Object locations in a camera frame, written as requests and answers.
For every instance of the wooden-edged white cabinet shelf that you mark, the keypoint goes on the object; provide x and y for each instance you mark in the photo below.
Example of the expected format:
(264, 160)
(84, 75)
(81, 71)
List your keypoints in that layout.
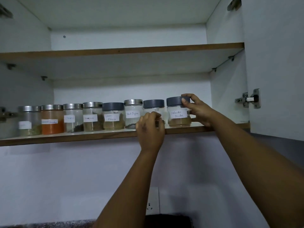
(71, 138)
(118, 60)

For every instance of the person's left forearm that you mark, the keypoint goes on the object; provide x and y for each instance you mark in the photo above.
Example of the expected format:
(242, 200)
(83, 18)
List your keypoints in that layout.
(133, 187)

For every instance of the person's right thumb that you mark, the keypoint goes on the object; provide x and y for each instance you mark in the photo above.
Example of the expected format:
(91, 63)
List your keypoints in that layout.
(186, 102)

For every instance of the metal door hinge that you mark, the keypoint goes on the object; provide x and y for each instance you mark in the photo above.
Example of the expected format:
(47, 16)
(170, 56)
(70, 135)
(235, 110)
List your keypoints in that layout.
(234, 3)
(4, 9)
(6, 114)
(249, 99)

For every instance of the row of labelled spice jars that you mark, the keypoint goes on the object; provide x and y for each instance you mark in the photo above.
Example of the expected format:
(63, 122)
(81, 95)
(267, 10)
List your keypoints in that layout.
(71, 121)

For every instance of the person's right forearm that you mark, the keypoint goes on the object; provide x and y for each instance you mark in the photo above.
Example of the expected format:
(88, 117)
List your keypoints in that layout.
(256, 168)

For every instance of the black appliance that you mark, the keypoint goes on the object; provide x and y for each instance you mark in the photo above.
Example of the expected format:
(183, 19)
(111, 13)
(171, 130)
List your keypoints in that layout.
(167, 221)

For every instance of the person's left hand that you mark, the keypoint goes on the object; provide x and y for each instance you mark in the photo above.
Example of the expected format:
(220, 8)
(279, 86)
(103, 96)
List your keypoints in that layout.
(150, 135)

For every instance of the grey-lidded glass jar tan powder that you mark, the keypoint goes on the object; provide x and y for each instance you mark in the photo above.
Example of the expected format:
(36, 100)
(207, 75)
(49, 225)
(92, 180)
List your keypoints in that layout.
(177, 115)

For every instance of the white cabinet door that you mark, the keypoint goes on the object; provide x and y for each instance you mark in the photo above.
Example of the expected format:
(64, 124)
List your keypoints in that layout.
(275, 68)

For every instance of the person's left fingers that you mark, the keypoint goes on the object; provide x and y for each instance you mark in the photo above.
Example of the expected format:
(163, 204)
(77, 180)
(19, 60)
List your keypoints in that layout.
(152, 115)

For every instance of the white wall cabinet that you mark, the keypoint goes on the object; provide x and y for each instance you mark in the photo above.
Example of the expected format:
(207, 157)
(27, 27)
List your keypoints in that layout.
(128, 87)

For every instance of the person's right hand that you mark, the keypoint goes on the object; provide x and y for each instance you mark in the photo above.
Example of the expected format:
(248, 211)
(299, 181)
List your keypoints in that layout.
(201, 111)

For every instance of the white wall socket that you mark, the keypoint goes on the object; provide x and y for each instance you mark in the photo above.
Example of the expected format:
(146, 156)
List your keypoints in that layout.
(152, 201)

